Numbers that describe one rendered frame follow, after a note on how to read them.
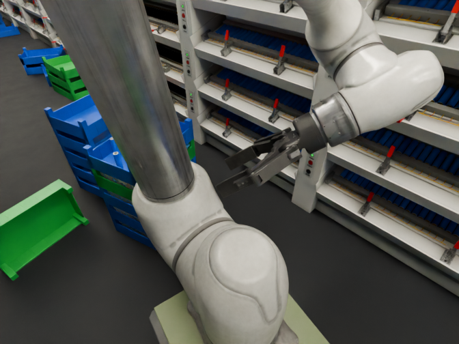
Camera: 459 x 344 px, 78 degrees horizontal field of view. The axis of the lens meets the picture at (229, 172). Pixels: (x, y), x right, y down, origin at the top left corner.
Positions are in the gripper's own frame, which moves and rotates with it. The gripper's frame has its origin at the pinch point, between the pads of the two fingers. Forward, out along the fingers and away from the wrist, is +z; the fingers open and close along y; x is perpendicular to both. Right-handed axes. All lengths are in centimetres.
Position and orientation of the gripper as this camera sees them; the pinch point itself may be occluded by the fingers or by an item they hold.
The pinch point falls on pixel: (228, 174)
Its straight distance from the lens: 60.3
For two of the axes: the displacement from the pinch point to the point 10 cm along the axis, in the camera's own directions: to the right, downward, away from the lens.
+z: -8.5, 4.4, 2.9
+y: -1.1, 3.9, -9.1
